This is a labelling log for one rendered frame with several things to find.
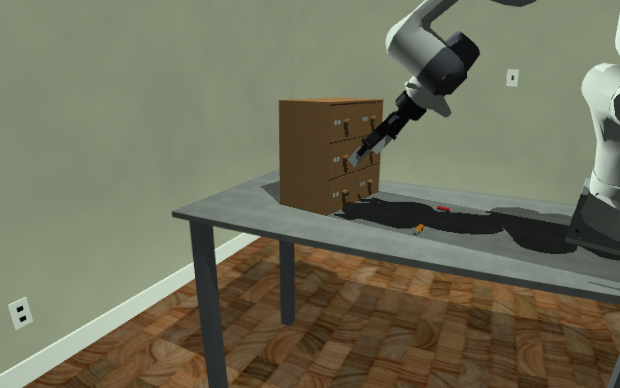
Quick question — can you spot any brown wooden drawer front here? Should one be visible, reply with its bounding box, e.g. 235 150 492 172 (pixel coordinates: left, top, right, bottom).
328 172 356 213
358 102 382 135
329 103 358 141
356 164 379 200
328 138 357 178
357 135 380 168

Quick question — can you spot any brown chest of drawers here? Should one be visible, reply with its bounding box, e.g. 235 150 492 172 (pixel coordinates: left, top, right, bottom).
279 98 383 216

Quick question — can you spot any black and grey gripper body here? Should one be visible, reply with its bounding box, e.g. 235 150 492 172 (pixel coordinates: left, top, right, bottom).
393 90 427 128

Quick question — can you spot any orange battery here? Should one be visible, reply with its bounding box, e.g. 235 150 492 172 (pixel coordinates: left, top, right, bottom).
413 224 424 235

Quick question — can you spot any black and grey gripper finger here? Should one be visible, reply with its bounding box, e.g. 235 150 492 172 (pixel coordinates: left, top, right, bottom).
347 112 405 167
372 118 410 154

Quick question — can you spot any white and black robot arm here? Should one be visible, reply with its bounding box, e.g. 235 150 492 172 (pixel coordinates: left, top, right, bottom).
386 0 620 242

